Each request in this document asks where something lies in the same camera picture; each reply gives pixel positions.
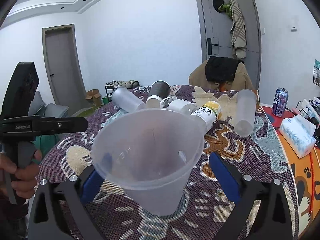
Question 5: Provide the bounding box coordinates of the cardboard box on floor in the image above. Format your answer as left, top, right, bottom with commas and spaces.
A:
85, 89, 101, 106

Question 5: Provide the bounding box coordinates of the grey interior door left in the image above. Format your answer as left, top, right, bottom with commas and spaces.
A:
42, 24, 89, 115

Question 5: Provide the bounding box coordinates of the frosted cup lying right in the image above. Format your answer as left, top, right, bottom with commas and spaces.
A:
234, 89, 257, 138

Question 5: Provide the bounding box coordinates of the grey door with handle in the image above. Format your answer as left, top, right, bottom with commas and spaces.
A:
196, 0, 261, 89

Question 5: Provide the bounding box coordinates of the left hand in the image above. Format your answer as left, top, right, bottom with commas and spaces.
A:
1, 152, 40, 199

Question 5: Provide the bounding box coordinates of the black hat on door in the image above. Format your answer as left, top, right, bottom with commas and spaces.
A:
213, 0, 225, 12

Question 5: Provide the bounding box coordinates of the patterned purple woven tablecloth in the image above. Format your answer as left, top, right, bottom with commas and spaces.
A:
30, 85, 298, 239

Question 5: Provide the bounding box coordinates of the orange animal print mat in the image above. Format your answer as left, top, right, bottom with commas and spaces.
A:
262, 105, 319, 239

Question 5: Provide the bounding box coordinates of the wire basket wall shelf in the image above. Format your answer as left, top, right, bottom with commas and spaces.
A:
313, 59, 320, 86

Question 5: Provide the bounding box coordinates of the plaid scarf on door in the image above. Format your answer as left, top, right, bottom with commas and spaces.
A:
229, 0, 247, 59

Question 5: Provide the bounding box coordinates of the dark grey paper cup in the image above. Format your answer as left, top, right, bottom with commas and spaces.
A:
146, 80, 171, 108

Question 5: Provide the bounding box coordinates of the blue drink can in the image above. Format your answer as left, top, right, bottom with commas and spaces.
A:
272, 88, 289, 117

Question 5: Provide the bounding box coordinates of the frosted translucent plastic cup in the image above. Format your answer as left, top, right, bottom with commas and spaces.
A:
91, 108, 204, 216

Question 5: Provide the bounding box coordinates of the shoe rack with shoes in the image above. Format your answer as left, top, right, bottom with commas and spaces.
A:
105, 80, 140, 103

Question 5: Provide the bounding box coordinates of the clear plastic cup lying left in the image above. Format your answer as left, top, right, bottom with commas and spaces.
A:
112, 87, 146, 113

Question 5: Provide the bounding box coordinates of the clear white-label jar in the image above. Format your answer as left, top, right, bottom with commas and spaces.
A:
159, 97, 198, 115

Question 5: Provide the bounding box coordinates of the yellow-lid supplement bottle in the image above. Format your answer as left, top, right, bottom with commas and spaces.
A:
190, 101, 222, 135

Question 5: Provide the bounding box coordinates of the white tissue pack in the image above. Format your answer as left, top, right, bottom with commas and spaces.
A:
279, 115, 316, 159

